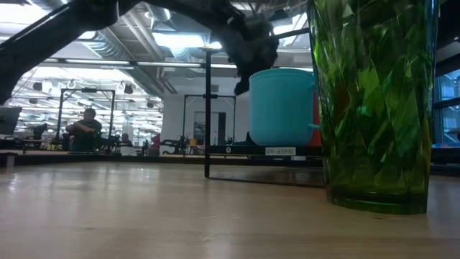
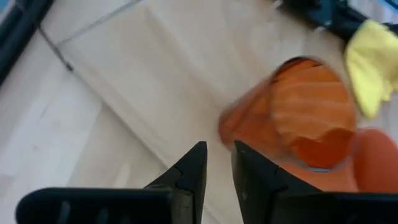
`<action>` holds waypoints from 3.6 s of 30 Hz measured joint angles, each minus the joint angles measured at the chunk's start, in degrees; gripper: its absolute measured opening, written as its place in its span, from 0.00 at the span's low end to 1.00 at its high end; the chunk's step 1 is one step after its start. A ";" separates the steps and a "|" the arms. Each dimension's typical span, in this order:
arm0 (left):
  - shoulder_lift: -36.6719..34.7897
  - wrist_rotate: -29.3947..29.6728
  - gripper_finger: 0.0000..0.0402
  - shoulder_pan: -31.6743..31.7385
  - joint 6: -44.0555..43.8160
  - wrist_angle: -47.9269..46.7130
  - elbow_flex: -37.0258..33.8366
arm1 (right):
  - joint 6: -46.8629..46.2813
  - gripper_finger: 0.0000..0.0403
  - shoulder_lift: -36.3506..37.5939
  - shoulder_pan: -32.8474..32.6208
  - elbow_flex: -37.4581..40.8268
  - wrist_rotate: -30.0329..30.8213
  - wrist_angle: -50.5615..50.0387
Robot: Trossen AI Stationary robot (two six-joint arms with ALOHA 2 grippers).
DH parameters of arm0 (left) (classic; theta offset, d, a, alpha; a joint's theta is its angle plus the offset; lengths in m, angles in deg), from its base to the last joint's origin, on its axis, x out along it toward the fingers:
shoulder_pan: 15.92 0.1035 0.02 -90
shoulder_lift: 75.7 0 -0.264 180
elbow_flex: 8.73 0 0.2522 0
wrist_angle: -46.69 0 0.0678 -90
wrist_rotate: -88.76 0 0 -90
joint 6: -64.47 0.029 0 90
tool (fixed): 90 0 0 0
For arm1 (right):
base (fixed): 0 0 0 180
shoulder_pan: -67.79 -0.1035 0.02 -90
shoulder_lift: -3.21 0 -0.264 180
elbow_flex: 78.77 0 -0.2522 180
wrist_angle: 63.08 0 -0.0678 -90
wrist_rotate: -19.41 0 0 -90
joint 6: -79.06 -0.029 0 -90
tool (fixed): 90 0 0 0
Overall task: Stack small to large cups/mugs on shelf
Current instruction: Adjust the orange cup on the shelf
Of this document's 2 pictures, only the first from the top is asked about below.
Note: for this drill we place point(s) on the black aluminium table frame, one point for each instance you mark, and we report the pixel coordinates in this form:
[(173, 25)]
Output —
[(108, 159)]

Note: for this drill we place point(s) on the green faceted transparent cup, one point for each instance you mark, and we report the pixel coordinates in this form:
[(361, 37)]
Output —
[(373, 108)]

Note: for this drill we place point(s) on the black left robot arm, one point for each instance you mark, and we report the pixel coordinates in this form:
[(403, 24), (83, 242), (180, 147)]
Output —
[(36, 43)]

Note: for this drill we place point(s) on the small orange cup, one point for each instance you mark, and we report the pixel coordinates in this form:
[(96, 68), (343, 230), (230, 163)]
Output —
[(317, 118)]

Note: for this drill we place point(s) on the dark computer monitor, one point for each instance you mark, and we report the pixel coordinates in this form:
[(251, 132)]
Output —
[(10, 120)]

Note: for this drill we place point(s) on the person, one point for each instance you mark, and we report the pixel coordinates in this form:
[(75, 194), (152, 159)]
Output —
[(125, 141), (85, 131)]

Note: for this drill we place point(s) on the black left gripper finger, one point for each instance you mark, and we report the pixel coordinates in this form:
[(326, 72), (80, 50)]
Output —
[(242, 86)]

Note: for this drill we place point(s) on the light blue plastic mug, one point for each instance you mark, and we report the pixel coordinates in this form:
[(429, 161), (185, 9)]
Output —
[(280, 108)]

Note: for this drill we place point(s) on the wooden cutting board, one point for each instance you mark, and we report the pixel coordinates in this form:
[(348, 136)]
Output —
[(207, 108)]

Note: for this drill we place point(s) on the black background station frame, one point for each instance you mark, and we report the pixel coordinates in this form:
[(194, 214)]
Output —
[(184, 115), (112, 115)]

